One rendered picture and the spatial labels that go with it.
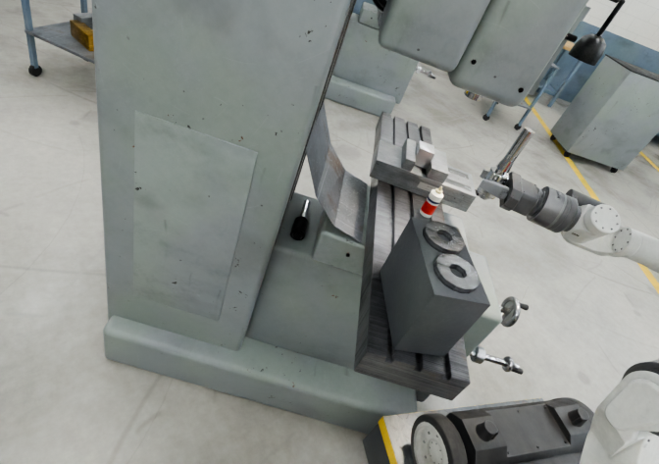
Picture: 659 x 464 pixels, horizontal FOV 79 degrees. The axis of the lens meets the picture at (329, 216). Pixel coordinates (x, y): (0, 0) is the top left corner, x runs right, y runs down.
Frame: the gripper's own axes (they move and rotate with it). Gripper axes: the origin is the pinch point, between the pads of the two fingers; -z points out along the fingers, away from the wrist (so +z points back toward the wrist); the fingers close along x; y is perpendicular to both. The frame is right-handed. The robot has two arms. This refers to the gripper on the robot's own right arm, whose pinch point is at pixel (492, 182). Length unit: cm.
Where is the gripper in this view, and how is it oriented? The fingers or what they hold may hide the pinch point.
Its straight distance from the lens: 101.9
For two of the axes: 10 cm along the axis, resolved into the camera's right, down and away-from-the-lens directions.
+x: -3.4, 5.1, -7.9
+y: -3.0, 7.4, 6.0
